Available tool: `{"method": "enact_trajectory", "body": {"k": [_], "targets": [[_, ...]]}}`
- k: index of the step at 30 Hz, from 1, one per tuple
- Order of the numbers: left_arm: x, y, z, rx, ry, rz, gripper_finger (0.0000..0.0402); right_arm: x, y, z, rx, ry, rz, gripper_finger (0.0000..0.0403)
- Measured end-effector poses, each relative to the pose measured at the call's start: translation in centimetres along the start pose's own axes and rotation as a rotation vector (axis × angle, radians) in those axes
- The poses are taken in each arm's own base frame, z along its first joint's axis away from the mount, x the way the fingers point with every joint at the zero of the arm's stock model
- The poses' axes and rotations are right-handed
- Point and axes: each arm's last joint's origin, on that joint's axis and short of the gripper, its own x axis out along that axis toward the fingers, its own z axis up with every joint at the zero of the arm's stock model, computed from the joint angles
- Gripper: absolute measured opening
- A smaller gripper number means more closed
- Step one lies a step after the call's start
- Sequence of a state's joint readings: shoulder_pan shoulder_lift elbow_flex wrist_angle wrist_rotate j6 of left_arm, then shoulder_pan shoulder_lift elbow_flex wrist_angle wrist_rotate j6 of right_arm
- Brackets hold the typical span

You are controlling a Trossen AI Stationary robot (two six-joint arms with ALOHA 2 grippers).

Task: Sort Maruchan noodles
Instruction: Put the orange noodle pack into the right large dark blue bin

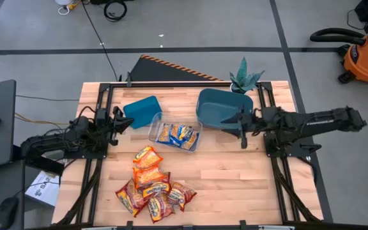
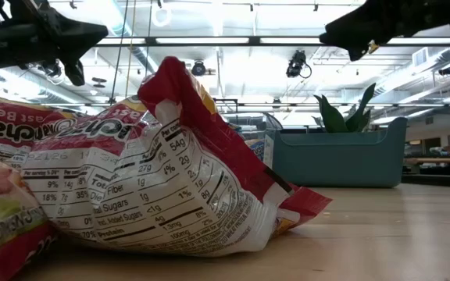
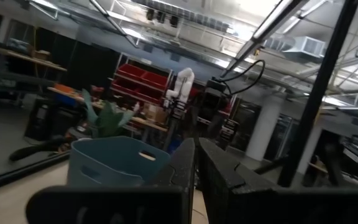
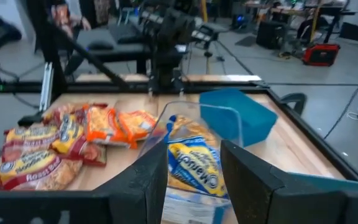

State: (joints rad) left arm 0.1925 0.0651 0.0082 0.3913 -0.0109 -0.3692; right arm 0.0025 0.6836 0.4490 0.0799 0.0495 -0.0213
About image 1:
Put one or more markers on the large teal plastic bin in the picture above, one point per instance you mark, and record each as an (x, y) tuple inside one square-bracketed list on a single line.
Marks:
[(216, 105)]

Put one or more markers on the black box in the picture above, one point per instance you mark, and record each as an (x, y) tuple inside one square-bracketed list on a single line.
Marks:
[(107, 1)]

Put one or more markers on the clear plastic container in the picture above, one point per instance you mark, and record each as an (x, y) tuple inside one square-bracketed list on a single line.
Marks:
[(184, 122)]

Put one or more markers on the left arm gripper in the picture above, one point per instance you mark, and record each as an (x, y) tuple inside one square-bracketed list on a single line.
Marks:
[(107, 124)]

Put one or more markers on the teal potted succulent plant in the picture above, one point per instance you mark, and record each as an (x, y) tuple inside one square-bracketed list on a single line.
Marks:
[(243, 80)]

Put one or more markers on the white device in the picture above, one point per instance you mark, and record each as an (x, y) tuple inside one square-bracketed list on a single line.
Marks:
[(63, 2)]

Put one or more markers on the black computer mouse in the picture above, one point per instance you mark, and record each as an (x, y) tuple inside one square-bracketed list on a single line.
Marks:
[(6, 212)]

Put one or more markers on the white printed booklet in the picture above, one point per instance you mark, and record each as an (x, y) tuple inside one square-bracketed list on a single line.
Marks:
[(43, 191)]

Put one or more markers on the frame clamp post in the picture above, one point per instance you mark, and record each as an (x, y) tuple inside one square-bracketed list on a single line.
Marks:
[(129, 224), (243, 224), (128, 79)]

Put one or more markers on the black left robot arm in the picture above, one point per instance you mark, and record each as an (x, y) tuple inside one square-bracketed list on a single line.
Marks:
[(53, 142)]

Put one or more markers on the black aluminium table frame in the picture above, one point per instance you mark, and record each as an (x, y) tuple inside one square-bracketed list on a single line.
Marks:
[(171, 84)]

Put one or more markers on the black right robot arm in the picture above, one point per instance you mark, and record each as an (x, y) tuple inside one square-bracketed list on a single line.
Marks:
[(324, 119)]

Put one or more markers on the red Maruchan noodle pack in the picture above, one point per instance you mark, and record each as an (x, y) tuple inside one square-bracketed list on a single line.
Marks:
[(155, 189), (130, 198), (160, 207), (180, 197)]

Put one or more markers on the blue plastic tray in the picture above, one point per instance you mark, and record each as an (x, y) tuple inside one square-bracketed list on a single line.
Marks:
[(142, 110)]

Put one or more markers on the orange shop vacuum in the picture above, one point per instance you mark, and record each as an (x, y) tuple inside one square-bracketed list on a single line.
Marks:
[(367, 60)]

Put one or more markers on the black mat orange striped edge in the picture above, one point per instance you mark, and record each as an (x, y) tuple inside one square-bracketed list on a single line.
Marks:
[(158, 72)]

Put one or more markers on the yellow plug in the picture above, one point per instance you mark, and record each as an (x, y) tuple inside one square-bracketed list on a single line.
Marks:
[(73, 4)]

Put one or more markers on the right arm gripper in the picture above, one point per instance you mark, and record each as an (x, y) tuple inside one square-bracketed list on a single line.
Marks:
[(254, 123)]

